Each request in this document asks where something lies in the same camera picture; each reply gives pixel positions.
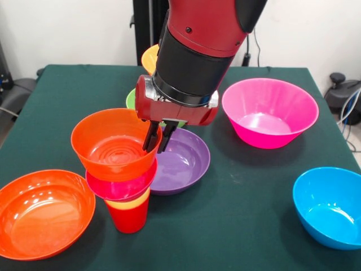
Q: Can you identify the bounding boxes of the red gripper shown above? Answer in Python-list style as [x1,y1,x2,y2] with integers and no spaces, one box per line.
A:
[134,75,220,155]

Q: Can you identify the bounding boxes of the purple bowl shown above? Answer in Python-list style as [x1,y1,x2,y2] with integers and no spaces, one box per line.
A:
[149,128,210,196]

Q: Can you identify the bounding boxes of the small orange bowl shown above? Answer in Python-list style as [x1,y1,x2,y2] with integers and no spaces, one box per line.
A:
[71,108,164,183]

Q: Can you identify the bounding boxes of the small crimson bowl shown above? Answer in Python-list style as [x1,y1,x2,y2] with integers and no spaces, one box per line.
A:
[85,160,159,203]

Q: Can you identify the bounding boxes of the stack of yellow cups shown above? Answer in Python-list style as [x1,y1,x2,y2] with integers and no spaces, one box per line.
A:
[104,187,152,211]

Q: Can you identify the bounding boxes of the red cup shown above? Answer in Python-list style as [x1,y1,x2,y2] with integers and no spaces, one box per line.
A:
[105,198,151,234]

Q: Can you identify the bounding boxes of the green bowl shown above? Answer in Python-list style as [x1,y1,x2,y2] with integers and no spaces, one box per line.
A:
[125,88,188,130]

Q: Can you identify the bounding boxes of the large light orange bowl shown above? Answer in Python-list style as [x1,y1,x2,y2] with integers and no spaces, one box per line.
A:
[141,44,161,76]

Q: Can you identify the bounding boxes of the dark green table cloth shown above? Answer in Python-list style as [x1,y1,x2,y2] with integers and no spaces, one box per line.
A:
[0,64,361,271]

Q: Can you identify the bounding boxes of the large magenta bowl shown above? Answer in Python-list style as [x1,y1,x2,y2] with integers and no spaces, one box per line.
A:
[222,78,320,150]

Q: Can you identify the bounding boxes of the large red-orange bowl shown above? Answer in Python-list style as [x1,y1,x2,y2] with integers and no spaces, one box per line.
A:
[0,169,96,261]

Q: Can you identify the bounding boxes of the black chair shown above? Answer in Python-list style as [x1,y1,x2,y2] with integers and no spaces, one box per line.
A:
[0,42,46,119]

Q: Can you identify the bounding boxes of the blue bowl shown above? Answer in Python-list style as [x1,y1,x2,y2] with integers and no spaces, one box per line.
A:
[293,167,361,251]

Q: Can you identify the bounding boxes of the black wall cable with plug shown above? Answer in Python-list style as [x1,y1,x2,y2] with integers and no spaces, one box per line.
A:
[241,31,260,67]

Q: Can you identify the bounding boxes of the black device with cables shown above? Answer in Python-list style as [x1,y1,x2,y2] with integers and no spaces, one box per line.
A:
[324,72,361,126]

